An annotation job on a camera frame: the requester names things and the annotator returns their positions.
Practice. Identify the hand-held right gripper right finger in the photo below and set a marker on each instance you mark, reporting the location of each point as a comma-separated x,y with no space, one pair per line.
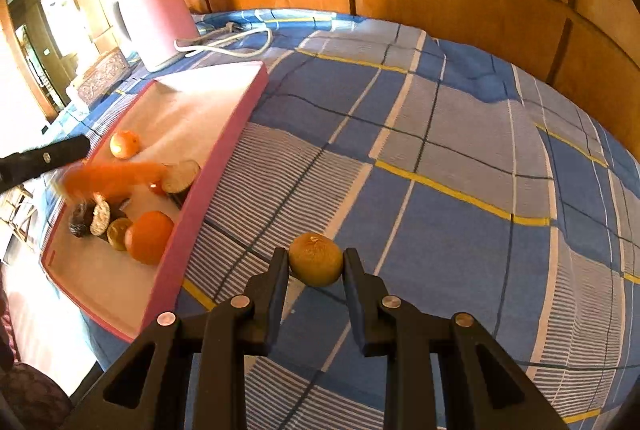
354,310

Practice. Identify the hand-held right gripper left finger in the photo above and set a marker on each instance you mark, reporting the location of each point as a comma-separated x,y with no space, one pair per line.
277,310

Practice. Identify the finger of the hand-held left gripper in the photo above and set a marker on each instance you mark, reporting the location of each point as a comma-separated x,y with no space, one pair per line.
40,159

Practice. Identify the yellow-brown kiwi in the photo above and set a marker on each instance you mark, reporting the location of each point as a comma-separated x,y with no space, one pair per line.
119,235
316,260

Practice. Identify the orange carrot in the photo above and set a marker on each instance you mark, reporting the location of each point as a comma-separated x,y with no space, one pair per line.
110,177

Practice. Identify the dark brown round fruit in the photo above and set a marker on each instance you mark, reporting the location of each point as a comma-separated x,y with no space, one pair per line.
80,222

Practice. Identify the red tomato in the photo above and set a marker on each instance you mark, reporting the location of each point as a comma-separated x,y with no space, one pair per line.
158,188

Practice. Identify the large orange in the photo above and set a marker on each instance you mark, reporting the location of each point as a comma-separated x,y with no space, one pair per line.
149,239

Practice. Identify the pink tray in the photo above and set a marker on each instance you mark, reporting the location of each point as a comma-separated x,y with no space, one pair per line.
210,190

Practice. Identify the dark fruit half speckled face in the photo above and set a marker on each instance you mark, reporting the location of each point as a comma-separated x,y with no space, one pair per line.
102,216

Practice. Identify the small orange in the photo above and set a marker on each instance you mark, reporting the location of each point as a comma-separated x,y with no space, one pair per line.
125,144

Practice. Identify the carved wooden box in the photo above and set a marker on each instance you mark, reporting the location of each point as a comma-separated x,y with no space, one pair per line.
102,77

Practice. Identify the blue plaid blanket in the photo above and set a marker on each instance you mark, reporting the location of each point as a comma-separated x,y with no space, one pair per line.
450,260

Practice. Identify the dark fruit half pale face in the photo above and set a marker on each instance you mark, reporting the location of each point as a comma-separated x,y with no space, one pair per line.
181,176

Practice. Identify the pink electric kettle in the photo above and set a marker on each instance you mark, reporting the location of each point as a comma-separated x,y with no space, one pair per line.
155,19

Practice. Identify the maroon patterned cloth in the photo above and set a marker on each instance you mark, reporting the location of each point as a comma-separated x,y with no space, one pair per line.
35,390

